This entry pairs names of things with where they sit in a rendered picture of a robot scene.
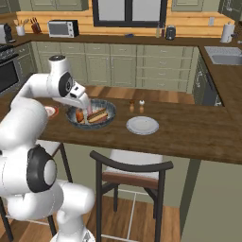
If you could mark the white plate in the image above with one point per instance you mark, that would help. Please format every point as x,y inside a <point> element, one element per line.
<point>142,125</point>

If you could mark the dark wooden stool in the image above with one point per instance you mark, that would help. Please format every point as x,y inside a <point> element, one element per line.
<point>52,147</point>
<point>132,165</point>

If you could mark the dark upper cupboard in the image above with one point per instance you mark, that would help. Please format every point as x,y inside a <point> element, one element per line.
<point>231,8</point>

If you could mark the black oven with hob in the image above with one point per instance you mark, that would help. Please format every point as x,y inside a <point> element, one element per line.
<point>8,71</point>

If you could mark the pale bottle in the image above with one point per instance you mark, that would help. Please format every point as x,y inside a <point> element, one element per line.
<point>158,32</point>

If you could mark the tan hot dog bun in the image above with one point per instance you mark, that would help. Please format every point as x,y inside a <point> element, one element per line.
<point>100,118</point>

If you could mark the white topped salt shaker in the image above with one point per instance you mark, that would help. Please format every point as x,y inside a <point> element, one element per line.
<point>141,107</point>

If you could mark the green lower cupboard run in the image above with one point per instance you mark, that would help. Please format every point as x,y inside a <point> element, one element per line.
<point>126,66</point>

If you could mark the white paper towel roll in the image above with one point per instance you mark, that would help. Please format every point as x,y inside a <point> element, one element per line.
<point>227,33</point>

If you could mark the grey coffee machine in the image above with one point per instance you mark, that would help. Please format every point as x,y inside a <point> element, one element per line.
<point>5,33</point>

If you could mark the dark dishwasher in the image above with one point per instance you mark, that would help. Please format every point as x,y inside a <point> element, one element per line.
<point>204,85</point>

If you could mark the white wall socket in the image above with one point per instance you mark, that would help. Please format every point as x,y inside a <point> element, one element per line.
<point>211,21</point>

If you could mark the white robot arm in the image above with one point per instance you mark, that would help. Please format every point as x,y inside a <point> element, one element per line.
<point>23,135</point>

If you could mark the grey sink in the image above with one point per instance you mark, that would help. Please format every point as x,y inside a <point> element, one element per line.
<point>225,56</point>

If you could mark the knife block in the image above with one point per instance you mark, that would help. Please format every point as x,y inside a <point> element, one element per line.
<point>36,27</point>

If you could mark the brown pepper shaker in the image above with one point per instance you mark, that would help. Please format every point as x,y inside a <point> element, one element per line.
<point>131,107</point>

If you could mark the dark grey bowl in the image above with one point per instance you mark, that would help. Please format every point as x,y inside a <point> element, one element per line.
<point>108,119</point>

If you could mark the red rimmed plate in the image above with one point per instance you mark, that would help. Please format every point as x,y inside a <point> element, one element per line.
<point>52,111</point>

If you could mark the green upper cupboard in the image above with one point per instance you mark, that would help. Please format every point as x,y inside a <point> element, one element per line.
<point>53,4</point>
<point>195,5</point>

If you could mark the orange sausage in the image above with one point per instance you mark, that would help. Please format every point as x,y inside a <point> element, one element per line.
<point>79,116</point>

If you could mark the white pot of utensils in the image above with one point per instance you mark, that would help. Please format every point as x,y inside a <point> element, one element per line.
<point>20,30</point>

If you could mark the black framed window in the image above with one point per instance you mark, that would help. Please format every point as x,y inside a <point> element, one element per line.
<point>129,12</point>

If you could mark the black toaster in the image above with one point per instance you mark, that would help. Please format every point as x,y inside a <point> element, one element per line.
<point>170,32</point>

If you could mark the small dark dish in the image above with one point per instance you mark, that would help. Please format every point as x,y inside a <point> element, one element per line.
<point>129,35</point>

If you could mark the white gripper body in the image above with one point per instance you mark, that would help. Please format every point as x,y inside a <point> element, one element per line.
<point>77,101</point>

